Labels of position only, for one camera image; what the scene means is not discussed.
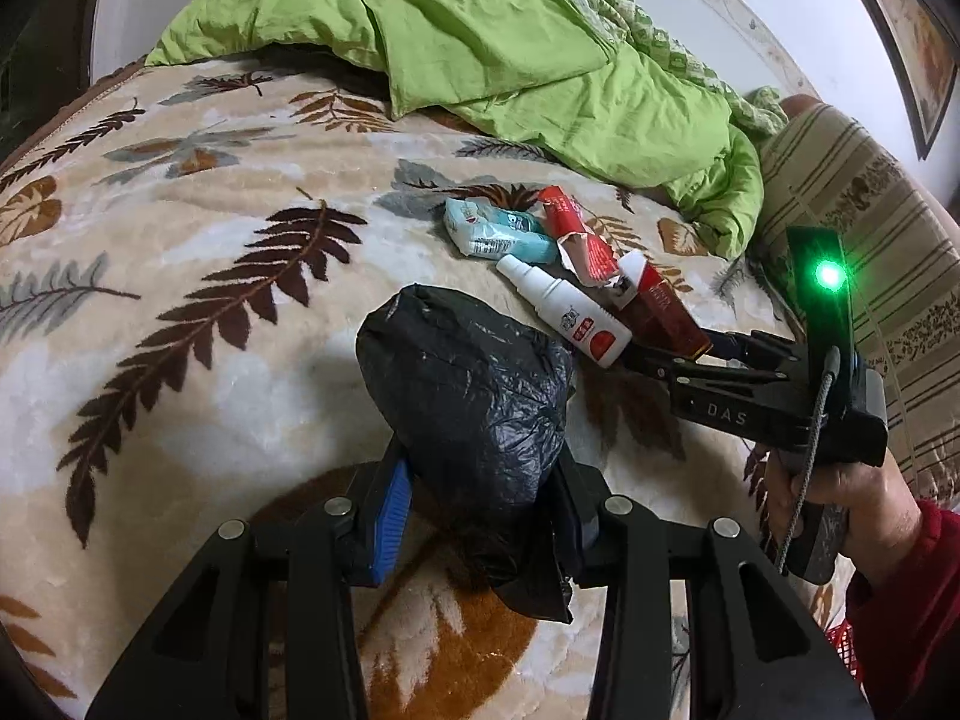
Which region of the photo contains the teal tissue packet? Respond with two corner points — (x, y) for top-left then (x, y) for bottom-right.
(442, 195), (560, 260)

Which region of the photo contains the grey braided cord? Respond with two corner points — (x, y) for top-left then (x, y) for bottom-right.
(772, 349), (839, 578)

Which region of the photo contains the glass panel door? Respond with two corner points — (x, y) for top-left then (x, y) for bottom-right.
(0, 0), (102, 166)

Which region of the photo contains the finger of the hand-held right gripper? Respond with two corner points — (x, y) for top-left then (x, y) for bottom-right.
(619, 343), (702, 391)
(705, 330), (811, 371)

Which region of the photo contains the person's right forearm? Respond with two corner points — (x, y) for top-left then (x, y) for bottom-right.
(844, 499), (960, 720)

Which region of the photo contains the green quilt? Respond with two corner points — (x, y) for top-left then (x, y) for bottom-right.
(144, 0), (788, 262)

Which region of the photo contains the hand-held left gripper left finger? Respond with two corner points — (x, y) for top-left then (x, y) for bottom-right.
(84, 441), (413, 720)

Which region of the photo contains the red and white tube wrapper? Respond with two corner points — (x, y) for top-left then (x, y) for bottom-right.
(536, 186), (627, 290)

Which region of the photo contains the black plastic bag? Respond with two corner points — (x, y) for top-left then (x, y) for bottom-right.
(355, 283), (578, 623)

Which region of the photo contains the pink headboard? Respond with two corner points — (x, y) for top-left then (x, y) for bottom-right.
(778, 92), (826, 121)

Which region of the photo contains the white spray bottle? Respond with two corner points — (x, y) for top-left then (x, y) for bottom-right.
(495, 253), (632, 370)

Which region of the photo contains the striped beige pillow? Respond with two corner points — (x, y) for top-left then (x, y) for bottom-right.
(754, 101), (960, 500)

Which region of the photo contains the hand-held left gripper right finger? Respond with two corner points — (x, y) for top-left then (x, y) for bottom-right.
(547, 461), (875, 720)

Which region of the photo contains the person's right hand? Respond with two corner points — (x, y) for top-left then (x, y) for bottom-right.
(765, 452), (923, 580)

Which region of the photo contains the dark framed wall picture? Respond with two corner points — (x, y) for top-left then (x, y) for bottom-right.
(821, 0), (960, 160)

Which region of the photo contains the dark red carton box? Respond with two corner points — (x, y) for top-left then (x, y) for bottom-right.
(613, 250), (713, 359)

